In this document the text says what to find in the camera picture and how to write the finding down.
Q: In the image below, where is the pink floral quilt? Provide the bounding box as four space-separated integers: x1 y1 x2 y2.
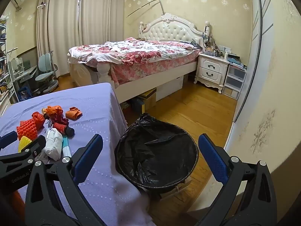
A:
68 38 203 85

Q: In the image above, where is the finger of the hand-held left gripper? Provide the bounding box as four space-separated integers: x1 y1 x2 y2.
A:
0 131 19 149
0 135 46 164

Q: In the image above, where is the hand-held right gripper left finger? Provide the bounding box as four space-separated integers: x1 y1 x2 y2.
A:
25 134 104 226

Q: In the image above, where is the white bag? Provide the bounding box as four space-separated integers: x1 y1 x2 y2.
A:
44 128 64 161

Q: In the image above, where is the brown cardboard box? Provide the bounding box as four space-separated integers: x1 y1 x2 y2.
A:
141 88 157 113

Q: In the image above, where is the clutter of small nightstand items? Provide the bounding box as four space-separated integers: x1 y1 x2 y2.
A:
203 21 232 58

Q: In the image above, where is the white wardrobe sliding door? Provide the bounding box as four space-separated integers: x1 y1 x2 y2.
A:
233 0 274 123

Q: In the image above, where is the orange foam fruit net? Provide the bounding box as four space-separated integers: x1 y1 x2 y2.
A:
16 120 38 140

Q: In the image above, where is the orange cloth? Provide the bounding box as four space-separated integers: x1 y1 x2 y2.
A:
11 191 26 219

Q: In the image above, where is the red bottle with black cap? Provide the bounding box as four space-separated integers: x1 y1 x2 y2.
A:
53 122 75 137

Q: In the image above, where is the clear plastic drawer unit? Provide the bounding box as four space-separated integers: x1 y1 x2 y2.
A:
222 63 247 99

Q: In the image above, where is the trash bin with black bag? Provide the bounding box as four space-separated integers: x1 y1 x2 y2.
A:
114 112 200 191

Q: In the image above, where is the white bed with tufted headboard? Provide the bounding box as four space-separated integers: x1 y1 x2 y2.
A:
67 13 205 104

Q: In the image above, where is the red plastic bag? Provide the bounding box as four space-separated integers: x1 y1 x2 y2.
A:
32 112 46 129

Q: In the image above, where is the grey study desk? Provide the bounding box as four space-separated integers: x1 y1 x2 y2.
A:
8 59 38 87

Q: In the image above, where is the purple dotted tablecloth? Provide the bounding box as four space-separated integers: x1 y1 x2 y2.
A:
0 82 156 226

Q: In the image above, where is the white nightstand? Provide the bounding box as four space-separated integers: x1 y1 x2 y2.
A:
194 52 230 94

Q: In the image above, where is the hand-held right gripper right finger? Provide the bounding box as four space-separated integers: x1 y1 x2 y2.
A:
198 133 278 226

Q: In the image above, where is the orange paper bag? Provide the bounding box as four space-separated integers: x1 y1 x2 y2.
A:
65 107 83 120

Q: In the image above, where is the pale green desk chair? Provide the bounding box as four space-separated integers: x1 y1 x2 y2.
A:
35 52 59 92

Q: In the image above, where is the beige curtain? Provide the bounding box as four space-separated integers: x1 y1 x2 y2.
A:
36 0 82 56
79 0 125 48

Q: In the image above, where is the stack of books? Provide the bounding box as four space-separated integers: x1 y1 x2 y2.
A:
227 54 247 70

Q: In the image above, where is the teal and white tube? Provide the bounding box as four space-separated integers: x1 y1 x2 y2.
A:
62 135 72 158

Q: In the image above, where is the white box under bed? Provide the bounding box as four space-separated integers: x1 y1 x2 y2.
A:
156 75 184 102

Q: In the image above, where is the blue plastic stool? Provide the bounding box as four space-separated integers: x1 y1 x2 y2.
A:
18 86 33 102

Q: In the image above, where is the orange plastic bag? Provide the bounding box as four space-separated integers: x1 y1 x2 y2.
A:
45 105 64 121

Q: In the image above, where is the thin metal pole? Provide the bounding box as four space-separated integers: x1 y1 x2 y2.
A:
127 0 165 18

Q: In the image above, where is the dark red mesh bag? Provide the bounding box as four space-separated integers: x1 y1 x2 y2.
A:
53 116 69 126

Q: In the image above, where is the white bookshelf with books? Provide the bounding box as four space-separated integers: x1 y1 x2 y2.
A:
0 16 15 104

